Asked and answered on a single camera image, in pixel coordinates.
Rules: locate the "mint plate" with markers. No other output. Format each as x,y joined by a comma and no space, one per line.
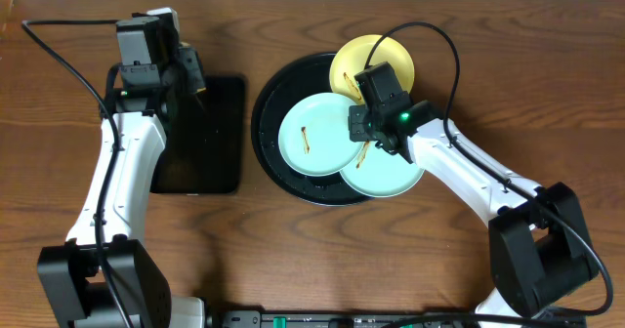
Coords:
376,173
314,136

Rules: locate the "black rectangular tray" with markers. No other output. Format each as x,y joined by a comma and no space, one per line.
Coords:
203,152

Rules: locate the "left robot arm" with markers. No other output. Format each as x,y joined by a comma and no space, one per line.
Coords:
102,275

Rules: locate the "yellow plate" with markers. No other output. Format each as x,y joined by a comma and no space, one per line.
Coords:
350,60

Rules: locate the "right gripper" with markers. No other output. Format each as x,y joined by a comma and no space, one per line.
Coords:
355,116

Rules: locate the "black round tray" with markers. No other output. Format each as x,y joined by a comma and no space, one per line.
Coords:
294,82

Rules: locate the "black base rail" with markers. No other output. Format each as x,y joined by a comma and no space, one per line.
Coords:
249,318

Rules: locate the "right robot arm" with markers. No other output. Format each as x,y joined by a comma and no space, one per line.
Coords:
539,244

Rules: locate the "green yellow sponge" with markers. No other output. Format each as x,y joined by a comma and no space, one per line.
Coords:
194,68

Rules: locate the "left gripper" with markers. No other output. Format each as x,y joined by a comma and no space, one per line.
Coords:
192,67

